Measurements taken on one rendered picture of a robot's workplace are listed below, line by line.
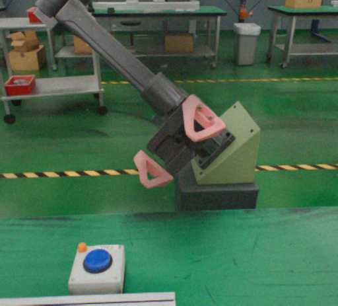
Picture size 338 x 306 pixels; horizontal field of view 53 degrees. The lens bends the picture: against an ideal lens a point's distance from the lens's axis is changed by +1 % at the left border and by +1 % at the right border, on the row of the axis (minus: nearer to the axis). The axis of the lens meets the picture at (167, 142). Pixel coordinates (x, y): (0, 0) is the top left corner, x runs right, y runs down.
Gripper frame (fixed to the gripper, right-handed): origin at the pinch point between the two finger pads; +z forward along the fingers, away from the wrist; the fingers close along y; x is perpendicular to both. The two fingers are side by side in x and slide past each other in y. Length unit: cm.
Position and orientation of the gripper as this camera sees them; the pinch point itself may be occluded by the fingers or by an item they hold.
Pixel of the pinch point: (168, 159)
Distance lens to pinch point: 45.3
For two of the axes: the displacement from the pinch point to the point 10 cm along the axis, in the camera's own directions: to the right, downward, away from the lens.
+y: 6.2, -6.6, -4.2
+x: 7.5, 6.6, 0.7
